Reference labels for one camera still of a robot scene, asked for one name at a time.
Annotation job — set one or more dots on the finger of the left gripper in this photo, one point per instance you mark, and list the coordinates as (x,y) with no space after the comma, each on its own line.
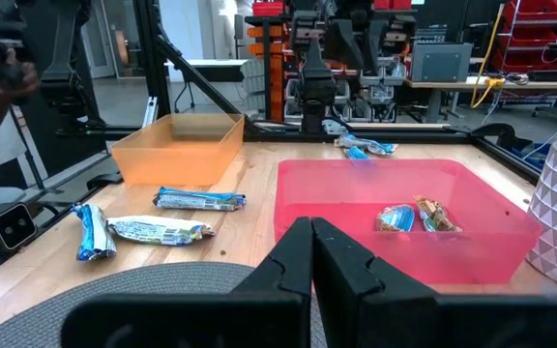
(340,38)
(358,38)

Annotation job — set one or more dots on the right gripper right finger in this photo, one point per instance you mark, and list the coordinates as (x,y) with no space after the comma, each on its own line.
(356,309)

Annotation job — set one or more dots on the orange translucent plastic bin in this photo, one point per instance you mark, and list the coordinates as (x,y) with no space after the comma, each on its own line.
(177,159)

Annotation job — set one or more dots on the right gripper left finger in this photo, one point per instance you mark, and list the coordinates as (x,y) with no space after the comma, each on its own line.
(278,309)

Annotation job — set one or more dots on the silver granola bar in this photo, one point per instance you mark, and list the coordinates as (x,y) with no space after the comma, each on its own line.
(160,230)

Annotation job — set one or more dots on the pink-red translucent plastic bin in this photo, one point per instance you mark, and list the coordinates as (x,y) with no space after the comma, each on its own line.
(477,261)

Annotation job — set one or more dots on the black table-level camera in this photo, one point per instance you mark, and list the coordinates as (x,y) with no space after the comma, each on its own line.
(5,228)

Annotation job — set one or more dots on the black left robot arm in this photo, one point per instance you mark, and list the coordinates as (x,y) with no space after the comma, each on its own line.
(317,87)

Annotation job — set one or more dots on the light blue granola bar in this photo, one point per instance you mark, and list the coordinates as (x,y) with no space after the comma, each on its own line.
(395,219)
(94,234)
(370,143)
(357,154)

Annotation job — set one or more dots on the dark blue granola bar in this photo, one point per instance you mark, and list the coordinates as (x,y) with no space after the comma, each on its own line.
(198,199)

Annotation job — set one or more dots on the black aluminium frame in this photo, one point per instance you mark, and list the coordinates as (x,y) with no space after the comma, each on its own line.
(152,58)

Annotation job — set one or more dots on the black equipment stand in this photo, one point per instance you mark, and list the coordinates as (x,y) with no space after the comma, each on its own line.
(70,72)

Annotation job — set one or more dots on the grey metal box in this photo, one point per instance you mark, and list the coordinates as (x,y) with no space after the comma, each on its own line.
(440,63)

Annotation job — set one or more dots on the red storage bin rack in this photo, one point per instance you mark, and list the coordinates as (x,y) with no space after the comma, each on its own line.
(539,29)

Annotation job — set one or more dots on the multicolour wrapper granola bar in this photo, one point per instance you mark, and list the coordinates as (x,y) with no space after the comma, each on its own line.
(435,216)

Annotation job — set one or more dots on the person's hand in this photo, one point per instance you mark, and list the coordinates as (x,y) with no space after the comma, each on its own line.
(24,77)

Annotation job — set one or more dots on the silver aluminium bracket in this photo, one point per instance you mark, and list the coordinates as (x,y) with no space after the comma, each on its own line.
(150,111)

